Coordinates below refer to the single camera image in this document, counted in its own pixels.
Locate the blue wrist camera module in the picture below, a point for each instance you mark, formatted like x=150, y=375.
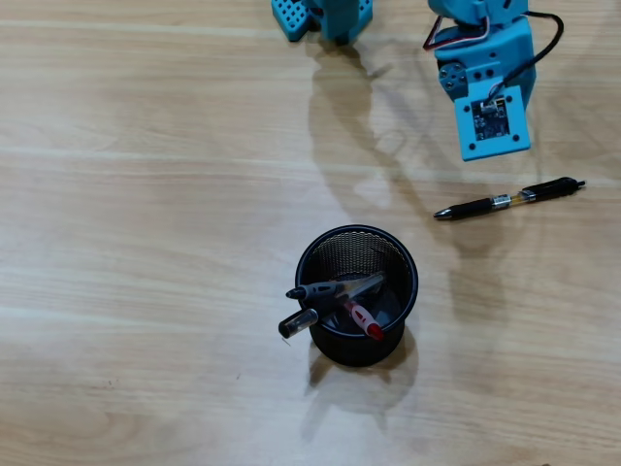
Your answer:
x=490, y=148

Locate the red retractable pen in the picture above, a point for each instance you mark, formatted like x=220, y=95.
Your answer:
x=363, y=318

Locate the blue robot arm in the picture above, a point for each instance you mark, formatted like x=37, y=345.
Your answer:
x=470, y=9

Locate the clear stick pen black cap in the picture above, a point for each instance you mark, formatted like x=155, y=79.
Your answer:
x=298, y=322

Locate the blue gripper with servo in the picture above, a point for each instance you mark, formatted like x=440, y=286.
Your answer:
x=453, y=81

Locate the black mesh pen holder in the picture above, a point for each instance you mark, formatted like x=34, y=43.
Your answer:
x=359, y=352

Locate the grey grip black pen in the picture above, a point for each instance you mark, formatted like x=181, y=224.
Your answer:
x=315, y=291

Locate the black retractable pen yellow band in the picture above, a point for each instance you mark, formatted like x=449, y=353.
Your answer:
x=466, y=208

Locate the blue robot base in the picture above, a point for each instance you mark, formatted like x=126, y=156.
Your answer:
x=339, y=19

